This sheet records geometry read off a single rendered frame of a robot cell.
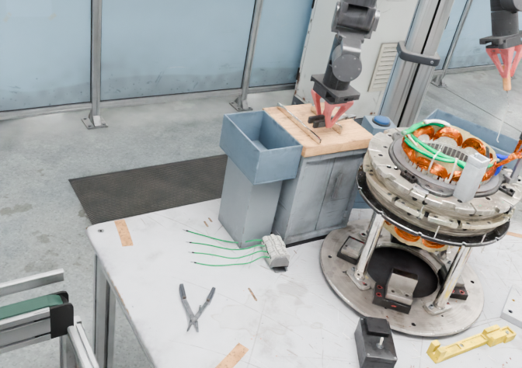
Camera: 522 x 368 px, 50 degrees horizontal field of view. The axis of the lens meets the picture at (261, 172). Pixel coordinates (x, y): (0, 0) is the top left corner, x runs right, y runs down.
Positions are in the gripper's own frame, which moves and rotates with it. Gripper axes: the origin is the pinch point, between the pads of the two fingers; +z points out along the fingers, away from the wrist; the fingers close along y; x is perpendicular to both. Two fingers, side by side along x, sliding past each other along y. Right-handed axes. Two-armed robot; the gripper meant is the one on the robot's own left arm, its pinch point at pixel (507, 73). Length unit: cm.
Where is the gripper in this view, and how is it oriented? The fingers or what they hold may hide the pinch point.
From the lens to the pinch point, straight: 144.3
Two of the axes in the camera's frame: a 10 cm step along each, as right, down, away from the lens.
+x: -4.2, -1.9, 8.9
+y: 8.9, -2.8, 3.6
